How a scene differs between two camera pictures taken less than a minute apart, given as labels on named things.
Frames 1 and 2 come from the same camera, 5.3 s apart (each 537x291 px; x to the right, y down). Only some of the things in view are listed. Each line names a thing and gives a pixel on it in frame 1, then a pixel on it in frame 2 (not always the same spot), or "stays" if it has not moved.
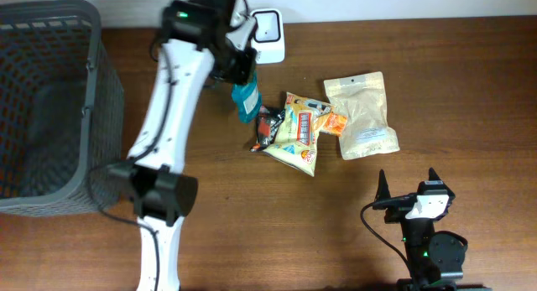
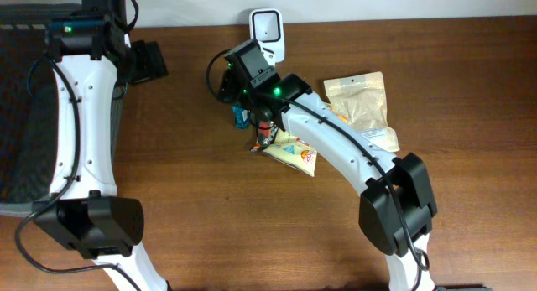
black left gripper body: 244,67 → 148,60
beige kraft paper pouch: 362,99 stays
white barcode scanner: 269,38 stays
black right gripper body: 397,202 → 264,126
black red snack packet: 267,127 stays
